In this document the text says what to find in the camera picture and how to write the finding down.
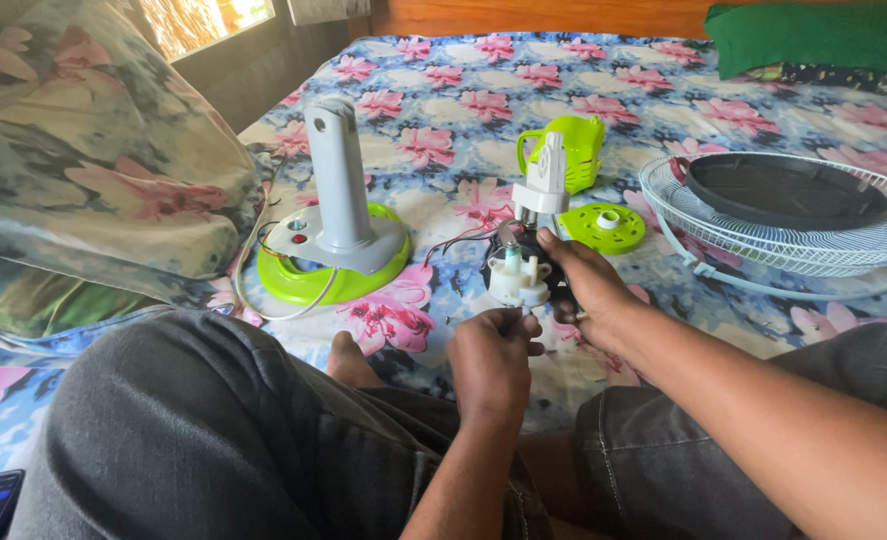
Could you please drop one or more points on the person's right hand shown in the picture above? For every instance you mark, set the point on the person's right hand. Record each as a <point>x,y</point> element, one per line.
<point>593,296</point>

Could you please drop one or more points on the person's left hand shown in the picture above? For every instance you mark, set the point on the person's left hand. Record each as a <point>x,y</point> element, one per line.
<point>488,367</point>

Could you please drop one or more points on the black fan motor white gearbox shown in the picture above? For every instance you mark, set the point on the black fan motor white gearbox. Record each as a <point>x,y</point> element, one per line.
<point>522,281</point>

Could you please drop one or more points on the green round plastic disc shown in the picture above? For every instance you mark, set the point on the green round plastic disc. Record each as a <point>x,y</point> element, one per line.
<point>586,236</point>

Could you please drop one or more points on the white round plastic nut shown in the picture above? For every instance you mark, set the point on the white round plastic nut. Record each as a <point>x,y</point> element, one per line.
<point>609,220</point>

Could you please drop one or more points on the person's foot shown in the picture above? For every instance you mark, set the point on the person's foot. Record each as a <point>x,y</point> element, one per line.
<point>350,364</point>

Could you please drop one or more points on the green plastic motor cover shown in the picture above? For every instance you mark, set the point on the green plastic motor cover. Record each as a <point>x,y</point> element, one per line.
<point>582,146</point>

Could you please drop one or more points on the person's right leg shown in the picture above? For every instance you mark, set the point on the person's right leg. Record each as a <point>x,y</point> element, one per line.
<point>683,480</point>

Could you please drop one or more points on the person's leg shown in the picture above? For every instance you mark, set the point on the person's leg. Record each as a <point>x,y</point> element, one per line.
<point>683,480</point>
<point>226,435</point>

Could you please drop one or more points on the green fan base grey stand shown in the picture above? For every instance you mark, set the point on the green fan base grey stand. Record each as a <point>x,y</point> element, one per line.
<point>338,225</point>

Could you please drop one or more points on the black round fan plate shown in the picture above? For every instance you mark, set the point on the black round fan plate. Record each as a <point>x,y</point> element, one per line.
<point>781,191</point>

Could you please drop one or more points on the blue pink floral bed sheet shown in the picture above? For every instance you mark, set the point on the blue pink floral bed sheet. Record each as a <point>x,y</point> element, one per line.
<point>451,90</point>

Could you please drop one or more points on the person's left leg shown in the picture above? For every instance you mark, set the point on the person's left leg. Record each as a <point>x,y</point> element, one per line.
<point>226,435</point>

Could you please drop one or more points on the wooden headboard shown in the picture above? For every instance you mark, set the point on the wooden headboard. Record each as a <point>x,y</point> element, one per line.
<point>533,16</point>

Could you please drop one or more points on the dark floral cloth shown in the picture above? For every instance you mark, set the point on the dark floral cloth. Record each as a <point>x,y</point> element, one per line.
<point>841,79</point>

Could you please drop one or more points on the green pillow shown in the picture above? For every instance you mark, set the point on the green pillow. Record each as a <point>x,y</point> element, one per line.
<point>818,37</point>

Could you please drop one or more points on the window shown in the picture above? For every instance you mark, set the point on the window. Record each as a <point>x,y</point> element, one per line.
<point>203,22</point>

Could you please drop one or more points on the green patterned blanket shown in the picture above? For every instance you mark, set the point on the green patterned blanket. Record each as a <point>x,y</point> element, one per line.
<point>31,300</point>

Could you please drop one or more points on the large floral pillow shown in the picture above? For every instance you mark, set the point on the large floral pillow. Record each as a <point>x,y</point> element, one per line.
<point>76,150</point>

